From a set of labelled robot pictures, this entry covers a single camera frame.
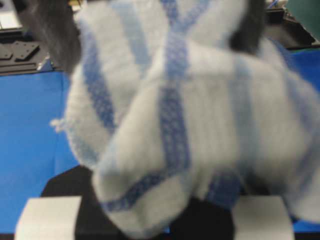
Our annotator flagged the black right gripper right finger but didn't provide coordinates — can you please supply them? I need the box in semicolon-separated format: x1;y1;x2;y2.
229;0;266;53

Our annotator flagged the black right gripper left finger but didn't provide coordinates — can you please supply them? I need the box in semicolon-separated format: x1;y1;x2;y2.
21;0;82;74

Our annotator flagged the white blue-striped towel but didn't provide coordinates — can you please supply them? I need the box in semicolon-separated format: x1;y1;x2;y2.
51;0;320;240

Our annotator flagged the blue table mat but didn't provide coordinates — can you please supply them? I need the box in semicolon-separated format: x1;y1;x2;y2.
0;47;320;235

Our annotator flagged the black white-padded stand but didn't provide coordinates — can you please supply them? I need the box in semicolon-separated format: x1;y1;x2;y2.
14;166;295;240

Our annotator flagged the black metal base plate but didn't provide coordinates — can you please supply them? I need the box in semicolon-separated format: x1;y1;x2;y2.
0;29;55;76

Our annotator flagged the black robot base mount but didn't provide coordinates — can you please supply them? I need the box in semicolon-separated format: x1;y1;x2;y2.
264;8;320;50

